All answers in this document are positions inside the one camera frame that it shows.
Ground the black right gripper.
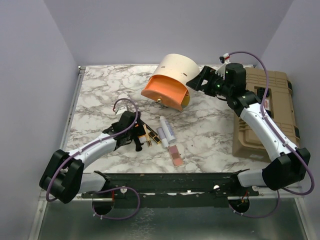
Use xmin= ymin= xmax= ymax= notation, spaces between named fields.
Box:
xmin=186 ymin=65 xmax=232 ymax=98

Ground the cream round drawer organizer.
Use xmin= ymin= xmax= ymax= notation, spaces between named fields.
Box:
xmin=152 ymin=53 xmax=200 ymax=85

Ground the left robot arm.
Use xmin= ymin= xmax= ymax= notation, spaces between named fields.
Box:
xmin=39 ymin=110 xmax=145 ymax=204

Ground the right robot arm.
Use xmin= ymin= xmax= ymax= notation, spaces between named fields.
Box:
xmin=186 ymin=63 xmax=311 ymax=196

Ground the angled black makeup brush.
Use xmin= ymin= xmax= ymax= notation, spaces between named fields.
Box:
xmin=142 ymin=122 xmax=156 ymax=133

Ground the orange sunscreen tube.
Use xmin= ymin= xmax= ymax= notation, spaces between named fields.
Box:
xmin=136 ymin=125 xmax=147 ymax=144

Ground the gold cream tube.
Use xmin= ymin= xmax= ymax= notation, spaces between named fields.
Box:
xmin=143 ymin=124 xmax=152 ymax=147

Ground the black gold lipstick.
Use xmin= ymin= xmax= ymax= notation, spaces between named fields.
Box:
xmin=148 ymin=130 xmax=161 ymax=144

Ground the lavender white bottle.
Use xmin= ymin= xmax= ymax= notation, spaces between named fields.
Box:
xmin=156 ymin=127 xmax=169 ymax=149

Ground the white blue tube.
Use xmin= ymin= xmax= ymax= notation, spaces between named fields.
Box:
xmin=159 ymin=115 xmax=177 ymax=144

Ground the rose gold eyeshadow palette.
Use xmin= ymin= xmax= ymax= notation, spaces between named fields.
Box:
xmin=167 ymin=145 xmax=184 ymax=167

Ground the tan plastic tool case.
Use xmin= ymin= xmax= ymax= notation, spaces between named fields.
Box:
xmin=232 ymin=67 xmax=300 ymax=162

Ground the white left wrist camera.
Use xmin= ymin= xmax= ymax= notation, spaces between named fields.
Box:
xmin=115 ymin=106 xmax=128 ymax=118

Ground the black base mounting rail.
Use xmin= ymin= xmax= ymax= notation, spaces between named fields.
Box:
xmin=81 ymin=172 xmax=259 ymax=209

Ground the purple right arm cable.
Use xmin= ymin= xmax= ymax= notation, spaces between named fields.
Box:
xmin=228 ymin=51 xmax=316 ymax=218

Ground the aluminium frame rail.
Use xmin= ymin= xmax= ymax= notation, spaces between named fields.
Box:
xmin=37 ymin=179 xmax=86 ymax=202

